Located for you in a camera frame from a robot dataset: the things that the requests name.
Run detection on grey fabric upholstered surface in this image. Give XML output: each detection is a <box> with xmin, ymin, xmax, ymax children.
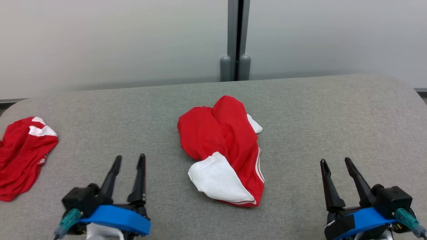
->
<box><xmin>0</xmin><ymin>74</ymin><xmax>427</xmax><ymax>240</ymax></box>

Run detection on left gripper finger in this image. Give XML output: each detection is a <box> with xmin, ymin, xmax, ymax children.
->
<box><xmin>127</xmin><ymin>153</ymin><xmax>147</xmax><ymax>204</ymax></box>
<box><xmin>97</xmin><ymin>155</ymin><xmax>122</xmax><ymax>205</ymax></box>

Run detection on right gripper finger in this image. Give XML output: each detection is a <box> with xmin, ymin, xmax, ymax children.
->
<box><xmin>320</xmin><ymin>159</ymin><xmax>346</xmax><ymax>211</ymax></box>
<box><xmin>345</xmin><ymin>157</ymin><xmax>377</xmax><ymax>207</ymax></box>

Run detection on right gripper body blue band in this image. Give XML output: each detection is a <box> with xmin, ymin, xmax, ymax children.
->
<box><xmin>324</xmin><ymin>206</ymin><xmax>401</xmax><ymax>240</ymax></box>

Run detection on bright red white number jersey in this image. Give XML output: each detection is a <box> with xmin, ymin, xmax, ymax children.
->
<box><xmin>177</xmin><ymin>95</ymin><xmax>266</xmax><ymax>208</ymax></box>

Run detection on crimson garment with white patches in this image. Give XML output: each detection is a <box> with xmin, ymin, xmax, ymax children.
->
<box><xmin>0</xmin><ymin>117</ymin><xmax>59</xmax><ymax>202</ymax></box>

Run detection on teal camera cable plug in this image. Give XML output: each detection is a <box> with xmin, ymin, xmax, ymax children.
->
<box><xmin>394</xmin><ymin>208</ymin><xmax>427</xmax><ymax>239</ymax></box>
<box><xmin>53</xmin><ymin>208</ymin><xmax>84</xmax><ymax>240</ymax></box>

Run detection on teal left camera cable plug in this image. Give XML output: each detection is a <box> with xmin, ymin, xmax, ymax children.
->
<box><xmin>53</xmin><ymin>208</ymin><xmax>84</xmax><ymax>240</ymax></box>

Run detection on teal right camera cable plug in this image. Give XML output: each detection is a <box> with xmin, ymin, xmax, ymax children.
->
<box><xmin>394</xmin><ymin>208</ymin><xmax>427</xmax><ymax>239</ymax></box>

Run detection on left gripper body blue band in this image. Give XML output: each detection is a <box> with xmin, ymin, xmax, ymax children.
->
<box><xmin>79</xmin><ymin>203</ymin><xmax>151</xmax><ymax>240</ymax></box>

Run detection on grey partition post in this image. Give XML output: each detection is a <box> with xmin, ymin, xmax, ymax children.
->
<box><xmin>220</xmin><ymin>0</ymin><xmax>251</xmax><ymax>82</ymax></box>

